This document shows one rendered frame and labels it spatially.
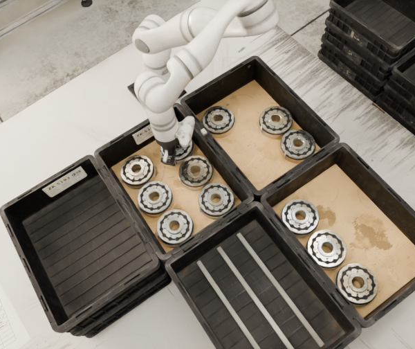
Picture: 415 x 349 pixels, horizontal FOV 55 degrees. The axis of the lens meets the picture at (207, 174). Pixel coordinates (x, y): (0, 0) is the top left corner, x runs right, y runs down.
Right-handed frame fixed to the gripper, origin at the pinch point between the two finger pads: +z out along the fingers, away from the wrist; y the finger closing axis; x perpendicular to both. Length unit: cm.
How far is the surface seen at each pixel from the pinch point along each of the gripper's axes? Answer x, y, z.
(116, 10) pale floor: -90, -147, 85
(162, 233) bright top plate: 2.7, 25.2, -0.8
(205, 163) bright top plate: 10.2, 1.6, -0.6
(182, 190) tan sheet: 4.5, 10.2, 2.2
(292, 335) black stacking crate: 41, 44, 2
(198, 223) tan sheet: 11.4, 19.6, 2.2
